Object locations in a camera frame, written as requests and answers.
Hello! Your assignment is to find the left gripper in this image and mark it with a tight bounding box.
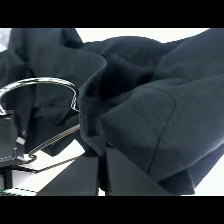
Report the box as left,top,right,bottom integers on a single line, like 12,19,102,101
0,109,27,168

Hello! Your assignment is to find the dark grey garment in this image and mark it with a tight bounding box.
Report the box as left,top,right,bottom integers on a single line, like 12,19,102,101
0,28,224,196

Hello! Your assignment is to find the black clothes hanger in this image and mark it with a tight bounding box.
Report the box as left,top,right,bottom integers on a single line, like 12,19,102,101
0,76,83,174

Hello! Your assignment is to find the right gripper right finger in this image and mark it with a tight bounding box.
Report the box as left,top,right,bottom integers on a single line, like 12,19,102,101
105,147,172,197

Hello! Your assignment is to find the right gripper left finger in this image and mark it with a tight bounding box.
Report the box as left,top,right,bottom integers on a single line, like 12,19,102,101
35,154,100,197

